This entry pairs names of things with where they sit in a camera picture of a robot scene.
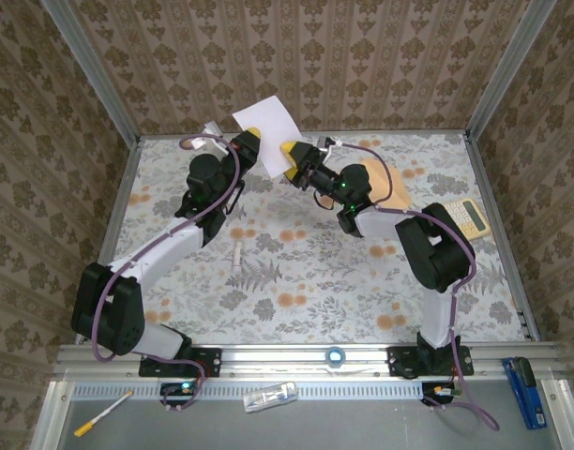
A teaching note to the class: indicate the white letter paper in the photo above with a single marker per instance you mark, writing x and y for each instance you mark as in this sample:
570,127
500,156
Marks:
268,126

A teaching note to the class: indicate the tan paper envelope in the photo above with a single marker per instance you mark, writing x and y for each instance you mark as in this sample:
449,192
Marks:
399,187

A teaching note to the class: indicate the white glue stick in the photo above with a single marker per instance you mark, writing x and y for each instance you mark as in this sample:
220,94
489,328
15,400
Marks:
237,257

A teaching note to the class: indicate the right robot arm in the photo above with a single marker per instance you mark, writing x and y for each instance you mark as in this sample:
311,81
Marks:
437,262

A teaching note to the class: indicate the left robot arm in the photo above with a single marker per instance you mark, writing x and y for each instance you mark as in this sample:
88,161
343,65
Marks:
174,244

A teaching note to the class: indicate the floral print tablecloth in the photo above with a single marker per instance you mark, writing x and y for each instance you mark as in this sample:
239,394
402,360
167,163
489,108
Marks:
315,290

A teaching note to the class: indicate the beige calculator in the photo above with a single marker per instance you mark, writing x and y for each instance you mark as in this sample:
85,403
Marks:
470,218

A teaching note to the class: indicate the small tape roll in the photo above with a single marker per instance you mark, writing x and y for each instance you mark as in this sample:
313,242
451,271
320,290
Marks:
335,356

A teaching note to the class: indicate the small black controller board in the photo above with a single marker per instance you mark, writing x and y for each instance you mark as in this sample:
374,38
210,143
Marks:
439,391
176,393

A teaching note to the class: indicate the clear plastic packet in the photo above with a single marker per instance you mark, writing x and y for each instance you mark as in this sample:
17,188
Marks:
270,396

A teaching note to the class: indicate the grey metal shelf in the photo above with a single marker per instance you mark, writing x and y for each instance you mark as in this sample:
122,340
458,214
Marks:
315,429

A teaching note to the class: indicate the white pen yellow cap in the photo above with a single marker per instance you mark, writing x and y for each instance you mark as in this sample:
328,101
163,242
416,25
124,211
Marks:
104,412

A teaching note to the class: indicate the blue stapler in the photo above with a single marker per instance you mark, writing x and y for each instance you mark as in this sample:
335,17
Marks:
524,394

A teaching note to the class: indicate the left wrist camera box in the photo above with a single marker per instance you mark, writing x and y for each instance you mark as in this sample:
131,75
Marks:
211,127

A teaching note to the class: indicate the aluminium table side rail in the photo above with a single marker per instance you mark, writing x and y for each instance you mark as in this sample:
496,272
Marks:
484,175
125,187

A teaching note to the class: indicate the aluminium frame post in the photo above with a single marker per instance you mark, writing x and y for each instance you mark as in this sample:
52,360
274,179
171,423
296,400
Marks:
90,70
512,65

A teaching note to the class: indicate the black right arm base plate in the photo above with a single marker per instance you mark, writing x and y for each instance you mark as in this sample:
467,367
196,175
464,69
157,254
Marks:
397,363

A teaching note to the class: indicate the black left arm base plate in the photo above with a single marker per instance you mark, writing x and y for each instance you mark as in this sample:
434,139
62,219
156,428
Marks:
212,363

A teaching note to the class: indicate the aluminium mounting rail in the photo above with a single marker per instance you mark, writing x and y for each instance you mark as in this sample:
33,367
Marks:
277,358

